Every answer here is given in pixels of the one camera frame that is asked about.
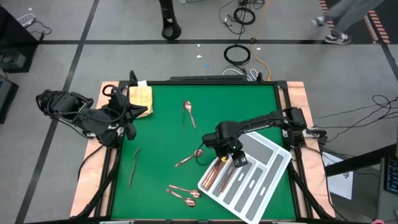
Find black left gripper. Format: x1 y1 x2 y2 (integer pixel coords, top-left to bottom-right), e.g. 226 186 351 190
102 95 149 147

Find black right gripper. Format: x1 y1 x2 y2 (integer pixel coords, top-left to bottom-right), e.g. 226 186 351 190
201 132 249 168

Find rose gold fork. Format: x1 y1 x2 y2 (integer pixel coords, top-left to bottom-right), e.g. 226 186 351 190
217 167 236 194
128 147 141 190

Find rose gold knife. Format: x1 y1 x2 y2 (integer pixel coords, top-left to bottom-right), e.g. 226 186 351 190
201 160 223 191
205 161 227 191

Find folded yellow cloth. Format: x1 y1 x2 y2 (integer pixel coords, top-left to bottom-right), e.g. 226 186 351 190
128 85 154 119

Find white cutlery tray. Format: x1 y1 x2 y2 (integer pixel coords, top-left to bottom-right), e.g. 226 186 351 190
197 130 292 224

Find green table mat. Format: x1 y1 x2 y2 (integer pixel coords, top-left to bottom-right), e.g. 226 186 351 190
111 84 296 221

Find silver cutlery pieces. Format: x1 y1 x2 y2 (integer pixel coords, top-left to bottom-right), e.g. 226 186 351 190
174 148 205 168

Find rose gold spoon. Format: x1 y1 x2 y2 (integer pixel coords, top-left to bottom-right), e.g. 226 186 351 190
183 100 198 129
168 184 201 199
165 189 197 208

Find light wooden base board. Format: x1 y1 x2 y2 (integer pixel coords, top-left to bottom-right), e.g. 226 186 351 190
70 81 336 218

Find white paper sheet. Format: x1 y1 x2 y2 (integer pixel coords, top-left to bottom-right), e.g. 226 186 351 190
322 152 355 200

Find black desk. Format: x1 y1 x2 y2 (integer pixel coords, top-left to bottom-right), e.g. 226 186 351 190
324 143 398 177

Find black floor box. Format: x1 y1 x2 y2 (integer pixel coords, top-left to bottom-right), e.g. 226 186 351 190
0 77 19 124

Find black furniture block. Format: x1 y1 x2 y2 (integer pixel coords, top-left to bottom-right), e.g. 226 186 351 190
0 6 40 74

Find gray cabinet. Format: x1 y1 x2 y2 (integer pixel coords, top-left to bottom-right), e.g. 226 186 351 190
374 155 398 220

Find person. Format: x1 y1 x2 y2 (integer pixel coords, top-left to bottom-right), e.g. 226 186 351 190
310 0 386 45

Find black table frame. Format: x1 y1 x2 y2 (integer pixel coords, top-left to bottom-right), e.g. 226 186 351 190
74 70 335 224

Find white floor cable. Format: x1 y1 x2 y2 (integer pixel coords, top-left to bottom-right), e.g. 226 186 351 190
16 12 37 27
222 67 259 82

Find yellow floor cable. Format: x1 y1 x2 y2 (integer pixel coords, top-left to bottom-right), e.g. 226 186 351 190
248 0 273 82

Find black stand post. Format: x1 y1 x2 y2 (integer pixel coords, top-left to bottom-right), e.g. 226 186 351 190
158 0 183 40

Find coiled black cable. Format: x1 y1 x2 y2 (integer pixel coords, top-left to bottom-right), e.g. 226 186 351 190
223 44 252 66
233 6 256 26

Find black floor cable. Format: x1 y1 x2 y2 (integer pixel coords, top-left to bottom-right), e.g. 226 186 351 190
310 95 398 142

